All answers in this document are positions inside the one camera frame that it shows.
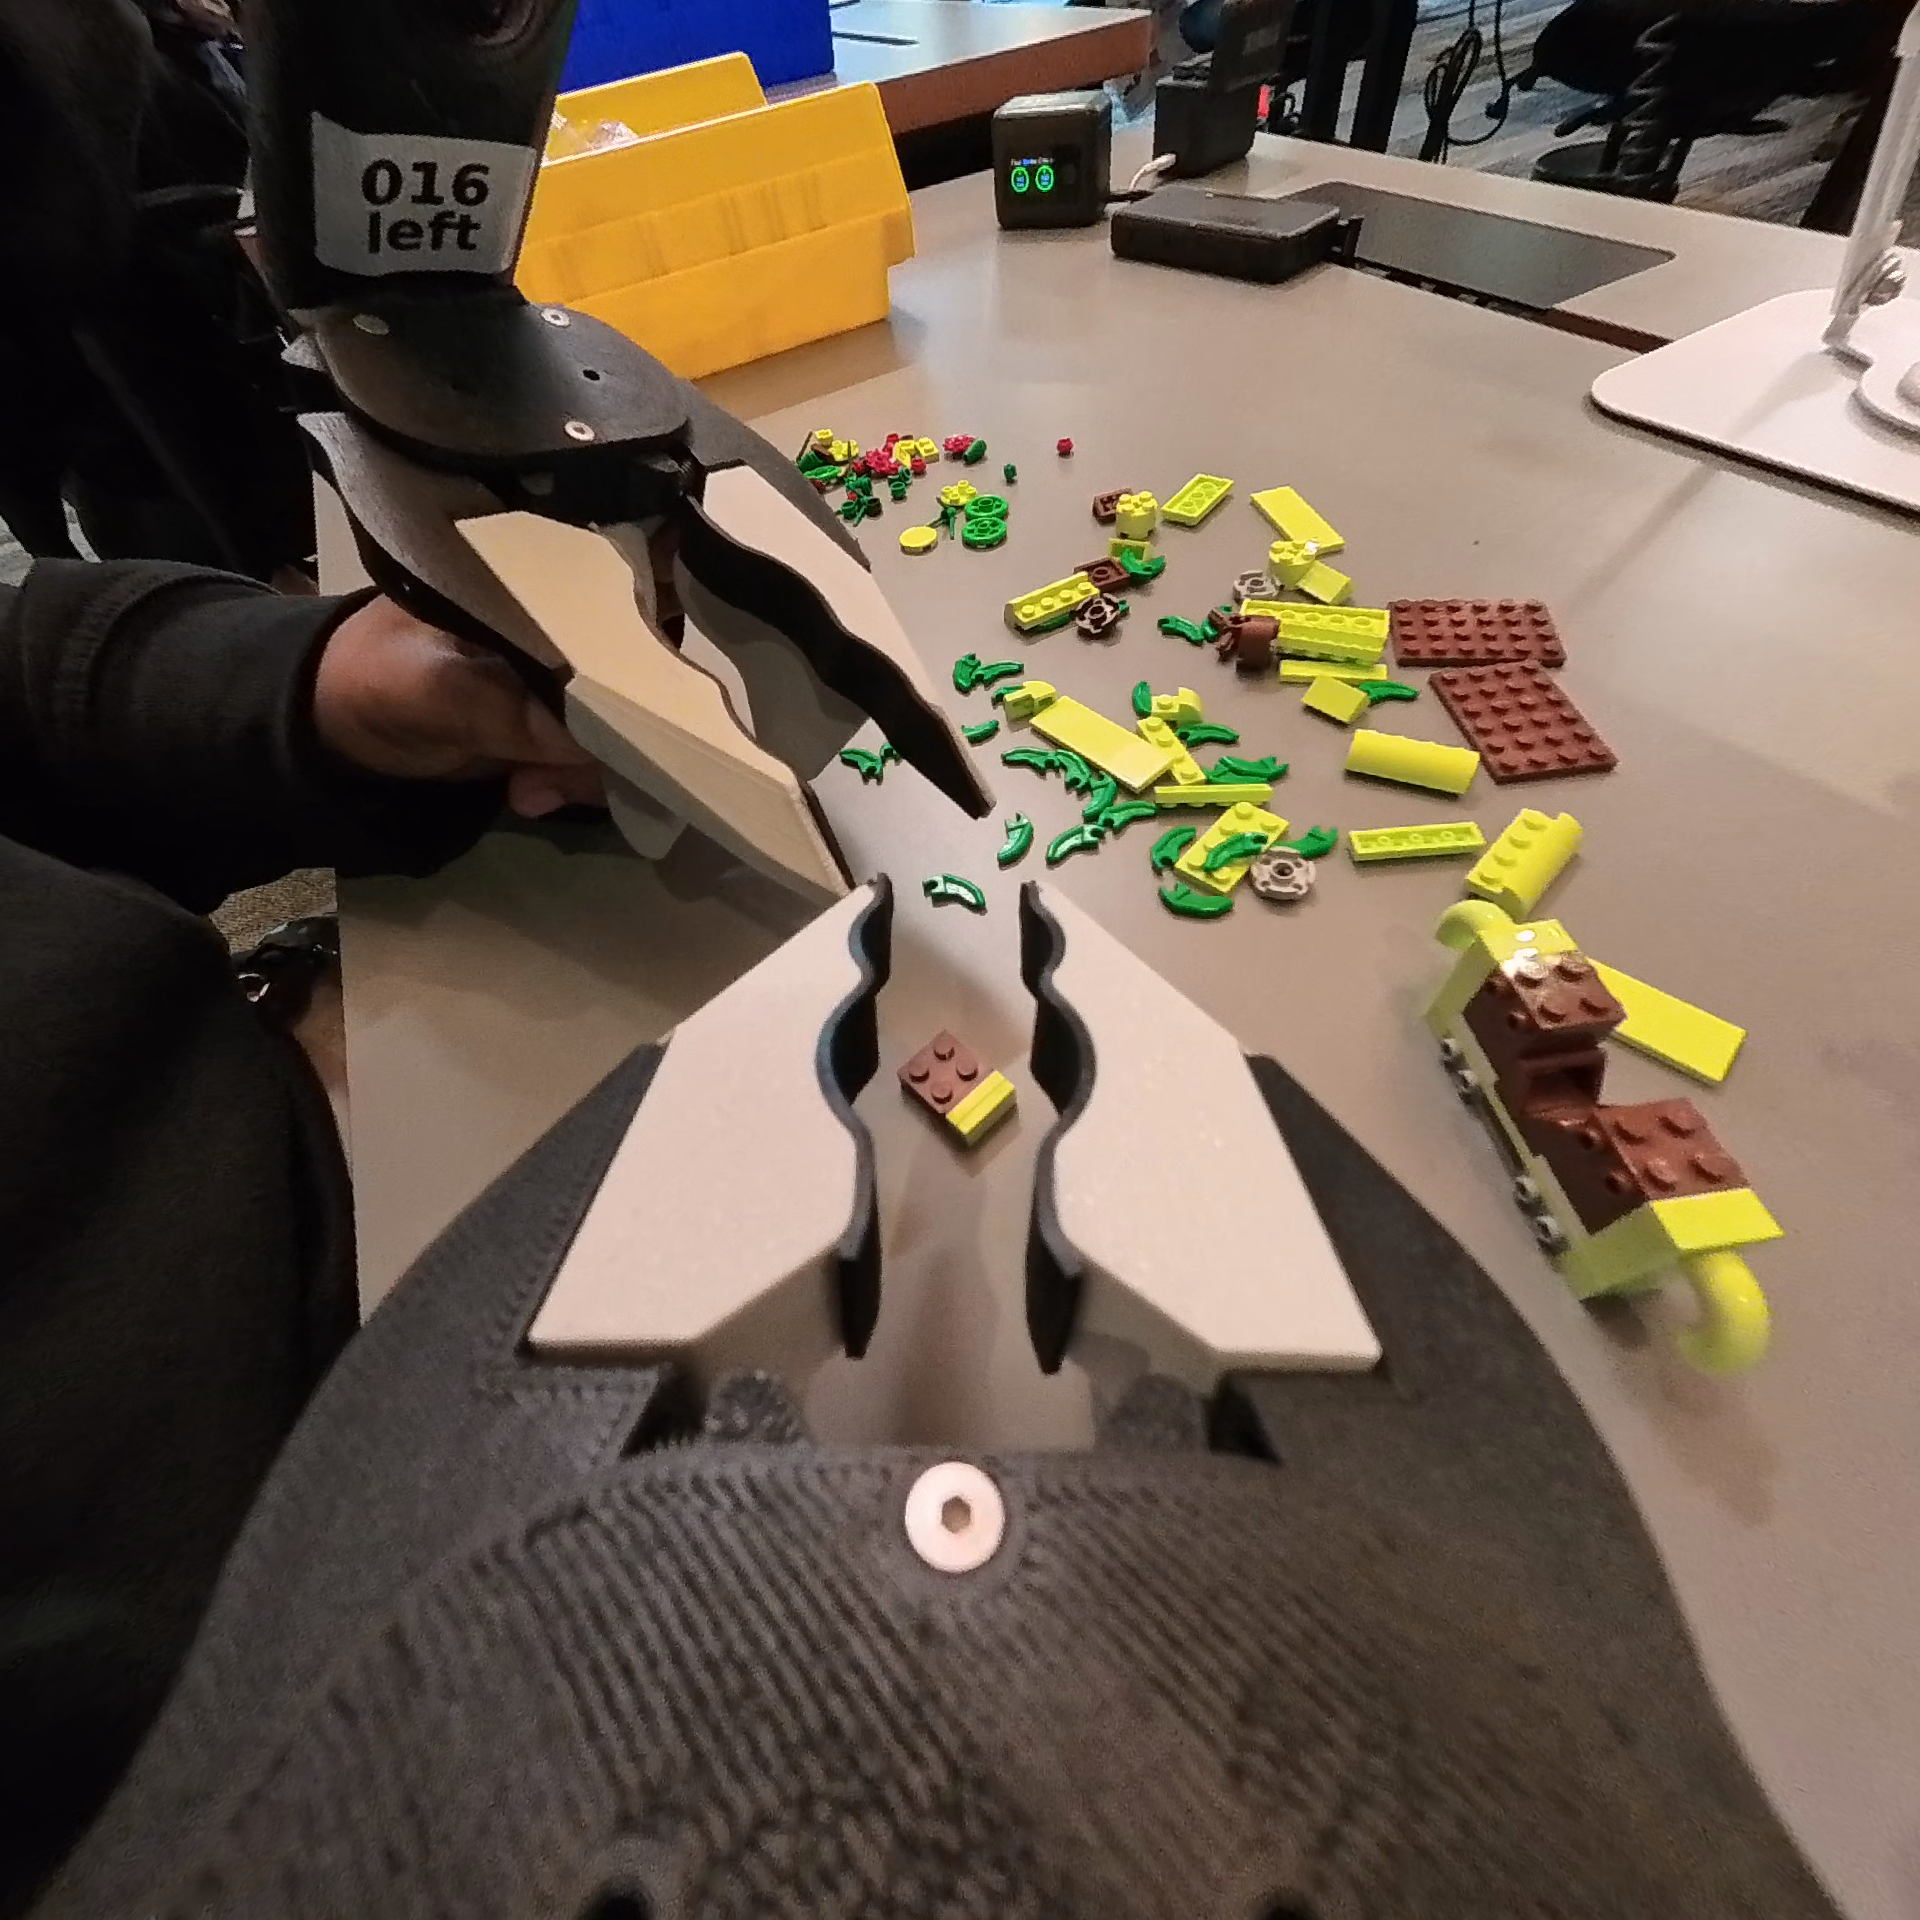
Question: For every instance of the person's left hand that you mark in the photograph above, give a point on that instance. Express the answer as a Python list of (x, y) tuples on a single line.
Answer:
[(434, 721)]

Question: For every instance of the adjacent office table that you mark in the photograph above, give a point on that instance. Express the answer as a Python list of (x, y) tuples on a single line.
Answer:
[(975, 43)]

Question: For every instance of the white flat-base stand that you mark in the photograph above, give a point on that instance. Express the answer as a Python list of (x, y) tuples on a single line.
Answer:
[(1723, 375)]

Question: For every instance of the black cube device green display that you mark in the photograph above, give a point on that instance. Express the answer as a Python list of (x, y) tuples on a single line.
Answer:
[(1050, 136)]

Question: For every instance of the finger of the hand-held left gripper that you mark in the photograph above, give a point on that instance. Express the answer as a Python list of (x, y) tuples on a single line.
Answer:
[(856, 630), (600, 630)]

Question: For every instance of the black box device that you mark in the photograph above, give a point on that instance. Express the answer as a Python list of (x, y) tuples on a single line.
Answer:
[(1201, 120)]

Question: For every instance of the blue storage bin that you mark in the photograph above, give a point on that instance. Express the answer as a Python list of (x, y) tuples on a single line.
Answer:
[(674, 36)]

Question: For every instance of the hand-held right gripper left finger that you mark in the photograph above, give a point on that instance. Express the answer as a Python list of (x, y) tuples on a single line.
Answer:
[(705, 1201)]

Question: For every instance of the yellow storage bin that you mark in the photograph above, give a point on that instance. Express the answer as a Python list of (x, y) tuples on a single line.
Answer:
[(660, 89), (720, 254)]

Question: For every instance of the person's left forearm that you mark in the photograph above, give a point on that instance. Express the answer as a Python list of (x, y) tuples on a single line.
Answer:
[(150, 704)]

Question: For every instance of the lime and brown toy model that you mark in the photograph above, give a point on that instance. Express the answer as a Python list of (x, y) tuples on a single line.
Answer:
[(1560, 1035)]

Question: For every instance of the brown studded base plate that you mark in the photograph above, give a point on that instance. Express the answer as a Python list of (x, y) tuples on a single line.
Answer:
[(1522, 723), (1478, 634)]

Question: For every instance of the scattered small toy bricks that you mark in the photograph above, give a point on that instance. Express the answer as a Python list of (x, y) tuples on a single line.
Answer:
[(1108, 745)]

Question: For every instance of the brown and lime brick assembly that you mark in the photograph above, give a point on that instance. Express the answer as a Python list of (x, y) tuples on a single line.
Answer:
[(945, 1073)]

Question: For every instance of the black power bank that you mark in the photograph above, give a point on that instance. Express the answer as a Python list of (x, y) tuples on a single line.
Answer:
[(1224, 225)]

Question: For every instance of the black office chair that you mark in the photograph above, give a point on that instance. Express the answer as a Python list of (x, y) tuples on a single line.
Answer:
[(1680, 89)]

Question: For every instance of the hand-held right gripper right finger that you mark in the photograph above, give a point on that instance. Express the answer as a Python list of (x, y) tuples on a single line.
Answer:
[(1201, 1201)]

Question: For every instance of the person's black-clothed torso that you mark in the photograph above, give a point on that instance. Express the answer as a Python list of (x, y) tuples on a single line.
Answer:
[(135, 1201)]

